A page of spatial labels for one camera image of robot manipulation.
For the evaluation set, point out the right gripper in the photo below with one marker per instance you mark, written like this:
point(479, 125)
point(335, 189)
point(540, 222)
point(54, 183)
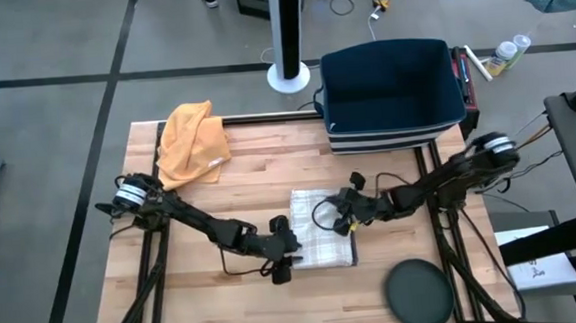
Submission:
point(366, 207)

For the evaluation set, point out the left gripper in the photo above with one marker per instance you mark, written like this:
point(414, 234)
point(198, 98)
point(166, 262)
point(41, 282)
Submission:
point(278, 247)

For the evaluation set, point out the white cloth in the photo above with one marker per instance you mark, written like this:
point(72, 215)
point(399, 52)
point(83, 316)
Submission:
point(318, 245)

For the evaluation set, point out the yellow towel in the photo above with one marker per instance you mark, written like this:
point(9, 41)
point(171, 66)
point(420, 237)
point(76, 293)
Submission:
point(191, 142)

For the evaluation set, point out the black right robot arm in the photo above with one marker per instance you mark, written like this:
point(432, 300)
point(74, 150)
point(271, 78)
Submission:
point(449, 176)

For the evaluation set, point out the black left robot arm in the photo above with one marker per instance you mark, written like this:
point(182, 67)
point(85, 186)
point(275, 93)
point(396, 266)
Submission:
point(191, 220)

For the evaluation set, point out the dark green round plate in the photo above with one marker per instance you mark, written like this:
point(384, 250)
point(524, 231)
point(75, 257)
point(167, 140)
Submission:
point(419, 294)

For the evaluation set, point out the navy white striped fabric bin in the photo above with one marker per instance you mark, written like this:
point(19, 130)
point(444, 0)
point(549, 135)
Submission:
point(388, 85)

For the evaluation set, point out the red black tool case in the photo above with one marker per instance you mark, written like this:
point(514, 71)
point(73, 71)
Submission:
point(469, 85)

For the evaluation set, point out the white plastic tube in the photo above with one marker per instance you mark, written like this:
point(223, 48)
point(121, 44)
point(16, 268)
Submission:
point(477, 62)

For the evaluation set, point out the black padded bar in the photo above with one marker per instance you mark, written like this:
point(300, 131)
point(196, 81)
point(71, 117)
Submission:
point(548, 241)

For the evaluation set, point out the white printed box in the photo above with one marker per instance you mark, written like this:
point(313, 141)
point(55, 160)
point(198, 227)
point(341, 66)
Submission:
point(540, 271)

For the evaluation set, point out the white black tower fan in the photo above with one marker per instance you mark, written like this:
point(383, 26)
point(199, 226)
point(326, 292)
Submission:
point(285, 31)

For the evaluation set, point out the yellow power plug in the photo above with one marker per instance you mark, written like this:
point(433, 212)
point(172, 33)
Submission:
point(382, 4)

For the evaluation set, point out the green bottle white cap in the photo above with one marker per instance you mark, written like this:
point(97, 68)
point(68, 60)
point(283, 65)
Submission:
point(521, 43)

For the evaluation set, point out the black box on floor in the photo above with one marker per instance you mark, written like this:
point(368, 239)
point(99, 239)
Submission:
point(253, 1)

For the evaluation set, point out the black metal table rail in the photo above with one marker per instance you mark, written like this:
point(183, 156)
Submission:
point(265, 118)

